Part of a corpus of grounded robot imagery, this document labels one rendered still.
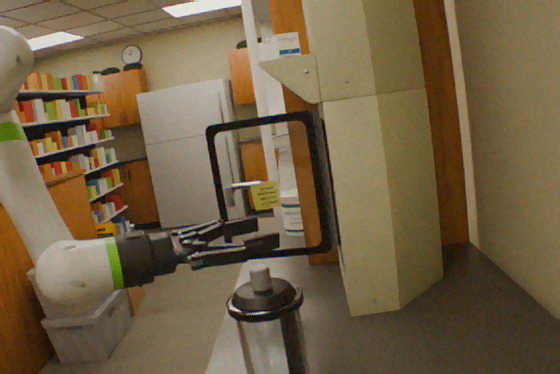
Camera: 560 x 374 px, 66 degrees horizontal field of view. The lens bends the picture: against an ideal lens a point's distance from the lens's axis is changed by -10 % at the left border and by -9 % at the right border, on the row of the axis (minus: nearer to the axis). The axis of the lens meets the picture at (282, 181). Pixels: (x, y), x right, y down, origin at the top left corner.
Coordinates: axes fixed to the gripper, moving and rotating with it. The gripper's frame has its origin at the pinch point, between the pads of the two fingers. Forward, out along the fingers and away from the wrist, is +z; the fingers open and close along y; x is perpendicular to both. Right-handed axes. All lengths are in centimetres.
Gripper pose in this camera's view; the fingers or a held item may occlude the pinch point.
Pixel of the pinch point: (255, 234)
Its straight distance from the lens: 89.8
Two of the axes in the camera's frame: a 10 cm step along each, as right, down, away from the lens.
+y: -4.6, -2.4, 8.6
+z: 8.9, -1.6, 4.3
